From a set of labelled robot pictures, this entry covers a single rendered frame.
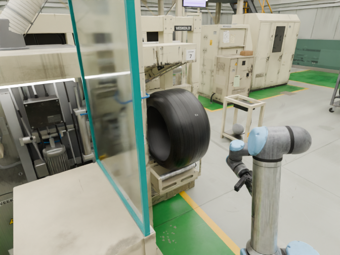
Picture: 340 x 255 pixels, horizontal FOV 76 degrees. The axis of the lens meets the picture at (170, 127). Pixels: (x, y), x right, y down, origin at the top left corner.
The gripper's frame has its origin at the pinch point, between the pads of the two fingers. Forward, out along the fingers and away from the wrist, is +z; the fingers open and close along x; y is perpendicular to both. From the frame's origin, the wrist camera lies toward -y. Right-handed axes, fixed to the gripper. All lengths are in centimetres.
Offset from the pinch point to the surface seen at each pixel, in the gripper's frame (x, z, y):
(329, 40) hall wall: 243, -724, 883
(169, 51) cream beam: -68, -95, -14
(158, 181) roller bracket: 0, -39, -52
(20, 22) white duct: -108, -73, -95
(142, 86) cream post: -62, -57, -44
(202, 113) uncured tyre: -35, -50, -11
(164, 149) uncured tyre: 6, -78, -38
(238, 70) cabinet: 111, -413, 236
